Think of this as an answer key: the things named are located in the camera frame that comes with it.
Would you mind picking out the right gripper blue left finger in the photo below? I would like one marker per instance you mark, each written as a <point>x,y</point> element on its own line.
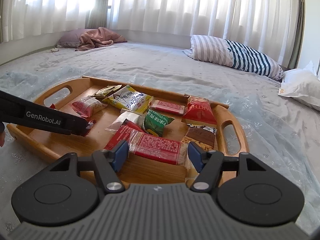
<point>106,164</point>

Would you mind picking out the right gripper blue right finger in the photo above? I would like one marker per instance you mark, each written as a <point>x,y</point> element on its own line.
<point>208,164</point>

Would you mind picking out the dark red chocolate bar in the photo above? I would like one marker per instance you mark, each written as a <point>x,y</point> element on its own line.
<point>123,133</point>

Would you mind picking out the brown peanut bar packet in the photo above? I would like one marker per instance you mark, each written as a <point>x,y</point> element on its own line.
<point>203,136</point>

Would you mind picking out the red wafer packet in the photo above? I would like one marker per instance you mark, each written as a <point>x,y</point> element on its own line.
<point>157,148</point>
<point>168,107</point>

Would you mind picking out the pink white cake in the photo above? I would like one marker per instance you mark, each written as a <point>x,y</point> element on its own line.
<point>125,115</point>

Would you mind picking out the green wasabi pea packet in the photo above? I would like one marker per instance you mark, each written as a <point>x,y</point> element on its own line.
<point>154,123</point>

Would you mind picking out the red crinkled snack bag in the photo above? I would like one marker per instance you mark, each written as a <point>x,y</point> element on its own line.
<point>199,112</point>

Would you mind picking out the yellow white snack bag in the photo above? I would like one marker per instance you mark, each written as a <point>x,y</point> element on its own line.
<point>129,99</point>

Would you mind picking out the pink seaweed roll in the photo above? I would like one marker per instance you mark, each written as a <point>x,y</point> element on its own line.
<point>88,106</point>

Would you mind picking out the gold snack bar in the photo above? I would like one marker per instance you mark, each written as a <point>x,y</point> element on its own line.
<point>106,91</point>

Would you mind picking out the clear peanut candy packet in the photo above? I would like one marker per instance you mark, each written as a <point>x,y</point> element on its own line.
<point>191,172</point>

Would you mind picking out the brown red candy bar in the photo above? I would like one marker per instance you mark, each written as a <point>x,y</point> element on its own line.
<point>71,124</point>

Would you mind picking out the person's left hand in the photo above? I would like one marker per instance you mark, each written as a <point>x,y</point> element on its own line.
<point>2,134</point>

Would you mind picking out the wooden serving tray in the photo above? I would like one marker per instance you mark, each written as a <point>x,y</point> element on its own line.
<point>138,169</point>

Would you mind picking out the small item near purple pillow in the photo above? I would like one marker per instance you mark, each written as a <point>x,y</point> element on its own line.
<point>54,50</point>

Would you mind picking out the grey bed sheet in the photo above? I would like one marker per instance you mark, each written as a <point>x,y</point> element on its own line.
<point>157,67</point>

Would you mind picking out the light blue lace cloth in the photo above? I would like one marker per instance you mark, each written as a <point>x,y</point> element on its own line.
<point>281,132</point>

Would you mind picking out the purple pillow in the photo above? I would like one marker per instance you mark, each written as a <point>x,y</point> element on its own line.
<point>71,39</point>

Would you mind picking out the pink blanket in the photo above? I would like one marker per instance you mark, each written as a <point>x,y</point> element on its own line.
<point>97,38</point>

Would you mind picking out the striped pillow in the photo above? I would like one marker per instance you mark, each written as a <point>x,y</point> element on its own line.
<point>233,55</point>

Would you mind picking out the green drape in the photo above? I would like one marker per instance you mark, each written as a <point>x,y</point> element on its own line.
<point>98,15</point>

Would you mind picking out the white pillow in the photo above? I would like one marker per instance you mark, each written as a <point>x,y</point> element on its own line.
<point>302,84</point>

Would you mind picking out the white sheer curtain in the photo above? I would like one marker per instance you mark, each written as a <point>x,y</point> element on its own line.
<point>268,26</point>

